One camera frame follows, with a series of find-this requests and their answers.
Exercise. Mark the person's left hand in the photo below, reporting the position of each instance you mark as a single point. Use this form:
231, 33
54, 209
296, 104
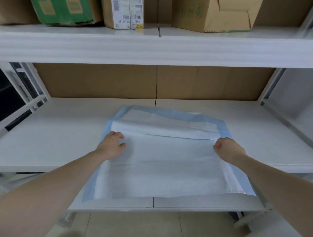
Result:
111, 146

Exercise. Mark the person's right hand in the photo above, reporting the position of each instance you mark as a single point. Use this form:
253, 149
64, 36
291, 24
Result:
229, 150

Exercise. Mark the blue white absorbent pad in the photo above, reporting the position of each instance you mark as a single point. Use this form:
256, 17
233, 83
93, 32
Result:
161, 166

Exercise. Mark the person's right forearm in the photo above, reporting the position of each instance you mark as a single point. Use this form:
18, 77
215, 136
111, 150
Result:
276, 185

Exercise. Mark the person's left forearm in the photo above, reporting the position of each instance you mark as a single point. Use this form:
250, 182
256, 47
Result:
49, 190

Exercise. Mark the brown cardboard back panel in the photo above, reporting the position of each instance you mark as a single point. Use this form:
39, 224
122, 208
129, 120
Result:
97, 83
281, 12

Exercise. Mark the white metal shelving rack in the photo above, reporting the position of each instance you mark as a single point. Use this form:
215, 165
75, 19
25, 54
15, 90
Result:
156, 46

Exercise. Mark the black drawer cabinet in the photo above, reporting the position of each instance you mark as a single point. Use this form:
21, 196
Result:
9, 102

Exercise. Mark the tall box with white labels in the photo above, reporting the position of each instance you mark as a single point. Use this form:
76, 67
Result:
107, 14

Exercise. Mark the small brown cardboard box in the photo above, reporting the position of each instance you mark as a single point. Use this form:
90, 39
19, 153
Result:
195, 17

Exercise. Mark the green cardboard box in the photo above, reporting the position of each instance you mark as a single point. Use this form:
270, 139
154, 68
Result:
63, 12

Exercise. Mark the brown box with white label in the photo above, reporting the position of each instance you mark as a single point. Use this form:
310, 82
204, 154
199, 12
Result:
14, 12

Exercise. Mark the white window frame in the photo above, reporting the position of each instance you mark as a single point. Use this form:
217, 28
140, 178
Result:
36, 85

